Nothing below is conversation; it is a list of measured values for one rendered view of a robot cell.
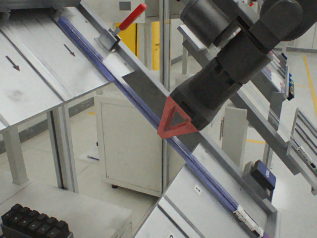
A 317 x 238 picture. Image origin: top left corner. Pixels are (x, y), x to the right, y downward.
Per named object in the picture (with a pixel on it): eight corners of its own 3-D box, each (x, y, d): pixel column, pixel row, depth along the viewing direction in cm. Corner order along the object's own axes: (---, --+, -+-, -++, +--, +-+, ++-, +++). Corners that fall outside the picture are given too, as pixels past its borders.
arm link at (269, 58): (278, 56, 34) (281, 51, 39) (237, 14, 34) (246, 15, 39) (235, 93, 37) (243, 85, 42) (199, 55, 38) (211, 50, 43)
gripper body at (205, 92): (167, 95, 39) (204, 57, 35) (190, 79, 48) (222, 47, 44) (200, 131, 39) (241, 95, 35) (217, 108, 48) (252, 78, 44)
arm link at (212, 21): (309, 15, 29) (313, 11, 36) (232, -62, 30) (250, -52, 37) (228, 88, 36) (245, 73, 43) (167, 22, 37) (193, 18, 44)
